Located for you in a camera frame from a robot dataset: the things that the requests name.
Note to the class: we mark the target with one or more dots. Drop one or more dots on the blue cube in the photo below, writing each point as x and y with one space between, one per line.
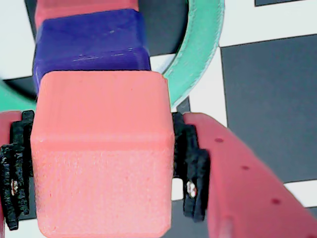
91 44

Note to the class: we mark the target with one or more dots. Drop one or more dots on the orange cube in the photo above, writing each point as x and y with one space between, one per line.
101 161

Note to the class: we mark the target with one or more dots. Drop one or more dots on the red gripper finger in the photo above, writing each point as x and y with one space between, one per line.
235 186
15 173

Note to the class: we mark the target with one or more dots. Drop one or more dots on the black white marker checkerboard mat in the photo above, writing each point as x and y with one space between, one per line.
272 99

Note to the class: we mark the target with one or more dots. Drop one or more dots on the red cube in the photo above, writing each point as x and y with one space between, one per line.
81 7

